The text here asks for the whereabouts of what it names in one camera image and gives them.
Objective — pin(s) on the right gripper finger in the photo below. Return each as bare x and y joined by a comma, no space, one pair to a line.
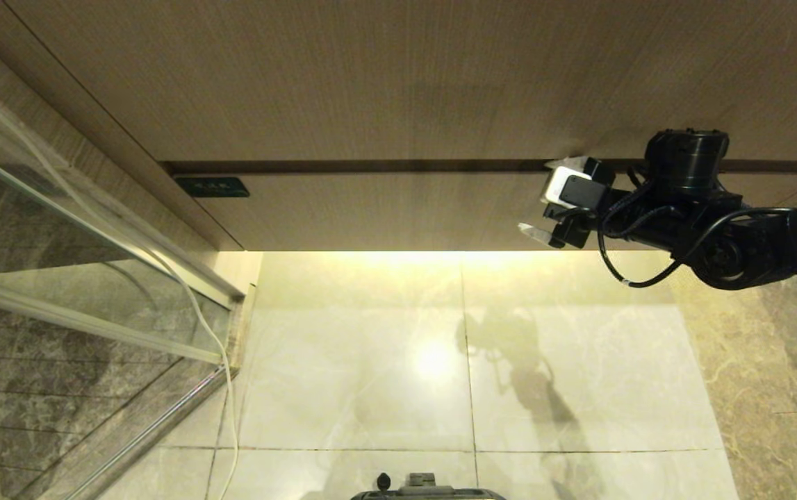
565,163
537,235

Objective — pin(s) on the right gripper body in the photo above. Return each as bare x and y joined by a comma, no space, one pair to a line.
577,233

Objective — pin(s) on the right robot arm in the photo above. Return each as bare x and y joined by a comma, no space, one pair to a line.
691,163

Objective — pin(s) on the wooden drawer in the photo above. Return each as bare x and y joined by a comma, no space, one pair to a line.
405,212

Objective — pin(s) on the wooden vanity cabinet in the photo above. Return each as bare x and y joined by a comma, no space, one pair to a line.
342,76

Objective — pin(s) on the glass shower door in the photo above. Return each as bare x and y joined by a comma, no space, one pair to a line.
58,292

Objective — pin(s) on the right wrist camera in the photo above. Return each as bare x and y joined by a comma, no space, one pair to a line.
565,187

